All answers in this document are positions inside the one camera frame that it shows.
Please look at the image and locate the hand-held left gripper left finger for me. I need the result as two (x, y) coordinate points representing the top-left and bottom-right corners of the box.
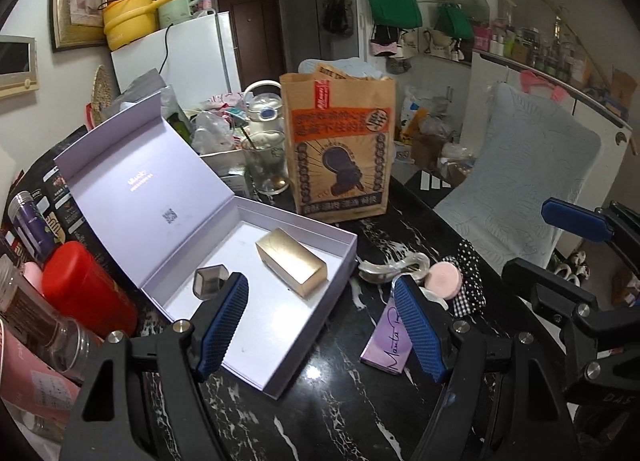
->
(60, 272), (251, 461)

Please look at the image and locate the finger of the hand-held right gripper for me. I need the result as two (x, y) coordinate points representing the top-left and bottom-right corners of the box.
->
(541, 197), (640, 264)
(501, 257), (640, 404)

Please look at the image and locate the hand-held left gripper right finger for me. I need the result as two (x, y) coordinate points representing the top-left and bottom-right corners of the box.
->
(391, 275), (576, 461)

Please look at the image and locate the pink round compact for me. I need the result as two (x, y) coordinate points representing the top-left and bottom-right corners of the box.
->
(424, 261), (463, 301)

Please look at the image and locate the clear plastic wrap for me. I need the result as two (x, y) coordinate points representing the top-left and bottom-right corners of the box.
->
(358, 252), (431, 287)

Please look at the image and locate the lavender gift box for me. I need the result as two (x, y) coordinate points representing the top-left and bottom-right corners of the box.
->
(53, 92), (357, 399)

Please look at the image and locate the beige slipper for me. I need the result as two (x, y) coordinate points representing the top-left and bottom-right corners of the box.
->
(565, 261), (593, 288)
(549, 251), (573, 276)

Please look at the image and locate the purple flat palette box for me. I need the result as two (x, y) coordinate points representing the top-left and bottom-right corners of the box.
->
(361, 291), (416, 372)

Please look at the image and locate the gold rectangular box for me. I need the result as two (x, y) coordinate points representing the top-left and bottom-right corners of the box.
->
(255, 228), (328, 298)

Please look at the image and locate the black box with white stripes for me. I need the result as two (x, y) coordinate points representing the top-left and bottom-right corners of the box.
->
(404, 172), (456, 206)

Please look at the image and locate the pink cloth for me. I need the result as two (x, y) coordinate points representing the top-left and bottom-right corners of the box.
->
(520, 70), (571, 102)

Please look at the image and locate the red canister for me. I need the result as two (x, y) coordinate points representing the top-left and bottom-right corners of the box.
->
(42, 241), (138, 339)

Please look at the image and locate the cardboard box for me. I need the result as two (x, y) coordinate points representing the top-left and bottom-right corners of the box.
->
(410, 131), (451, 172)

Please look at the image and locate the glass cup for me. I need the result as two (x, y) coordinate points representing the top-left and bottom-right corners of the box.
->
(241, 130), (291, 196)

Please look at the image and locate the row of bottles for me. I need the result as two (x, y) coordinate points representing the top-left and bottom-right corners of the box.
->
(475, 16), (591, 84)

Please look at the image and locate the clear glass jar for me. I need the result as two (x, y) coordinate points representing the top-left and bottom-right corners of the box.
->
(0, 258), (103, 384)

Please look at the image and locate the orange plastic bag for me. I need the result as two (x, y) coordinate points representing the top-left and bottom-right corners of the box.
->
(400, 106), (430, 142)

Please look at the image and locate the brown printed paper bag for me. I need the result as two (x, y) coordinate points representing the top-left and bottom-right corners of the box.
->
(279, 72), (397, 220)

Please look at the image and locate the clear plastic bag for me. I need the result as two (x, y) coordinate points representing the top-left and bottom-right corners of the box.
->
(192, 108), (236, 154)

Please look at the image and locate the pink booklet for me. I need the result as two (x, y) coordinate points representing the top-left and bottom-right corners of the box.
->
(0, 328), (81, 422)

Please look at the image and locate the black printed packaging box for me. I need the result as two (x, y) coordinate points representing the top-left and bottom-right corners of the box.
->
(5, 126), (101, 262)

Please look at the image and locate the purple bottle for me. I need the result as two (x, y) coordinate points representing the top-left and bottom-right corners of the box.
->
(11, 192), (56, 259)

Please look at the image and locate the white jug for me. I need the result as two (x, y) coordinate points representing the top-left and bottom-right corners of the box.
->
(242, 80), (286, 146)

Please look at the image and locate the green tote bag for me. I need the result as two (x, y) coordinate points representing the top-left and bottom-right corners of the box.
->
(437, 5), (473, 39)
(365, 0), (422, 28)

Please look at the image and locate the pink and black hanging bag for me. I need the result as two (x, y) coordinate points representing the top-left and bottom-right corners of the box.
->
(369, 38), (401, 58)

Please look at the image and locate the woven straw fan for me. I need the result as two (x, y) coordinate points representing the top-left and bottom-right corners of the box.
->
(86, 65), (120, 126)

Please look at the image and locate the white fridge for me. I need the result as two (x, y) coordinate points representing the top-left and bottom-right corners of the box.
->
(110, 11), (243, 96)

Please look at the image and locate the brown door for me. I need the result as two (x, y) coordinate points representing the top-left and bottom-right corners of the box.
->
(216, 0), (288, 86)

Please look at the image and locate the yellow pot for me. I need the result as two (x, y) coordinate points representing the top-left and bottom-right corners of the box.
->
(102, 0), (166, 52)

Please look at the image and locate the wall intercom monitor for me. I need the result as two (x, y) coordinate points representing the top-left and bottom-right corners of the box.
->
(0, 35), (40, 99)

